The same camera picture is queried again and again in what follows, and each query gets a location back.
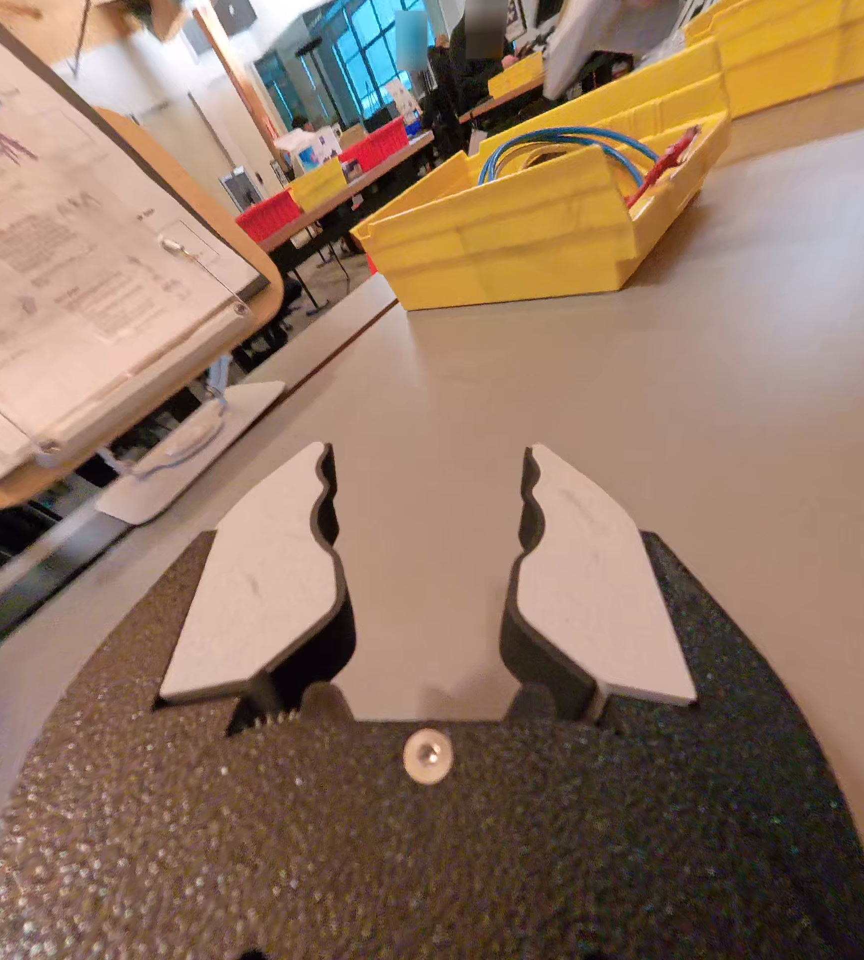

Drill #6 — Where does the printed instruction sheet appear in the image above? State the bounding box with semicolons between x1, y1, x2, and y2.
0;0;268;485

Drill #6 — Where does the white and blue box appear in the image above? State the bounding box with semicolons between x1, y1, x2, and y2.
274;126;344;172

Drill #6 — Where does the blue network cable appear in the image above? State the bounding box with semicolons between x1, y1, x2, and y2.
477;123;663;190

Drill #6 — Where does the grey desk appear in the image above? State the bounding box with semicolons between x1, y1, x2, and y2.
0;67;864;960

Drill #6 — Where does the red network cable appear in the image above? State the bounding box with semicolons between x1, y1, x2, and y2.
623;123;703;210

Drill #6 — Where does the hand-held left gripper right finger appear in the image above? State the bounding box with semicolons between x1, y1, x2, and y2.
499;442;698;711

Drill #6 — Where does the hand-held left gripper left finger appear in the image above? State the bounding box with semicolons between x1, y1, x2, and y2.
159;441;358;708

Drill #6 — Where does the yellow plastic bin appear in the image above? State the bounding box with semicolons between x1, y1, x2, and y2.
683;0;864;119
349;36;733;312

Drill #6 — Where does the small yellow bin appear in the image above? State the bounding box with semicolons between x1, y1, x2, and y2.
488;51;547;100
288;157;349;213

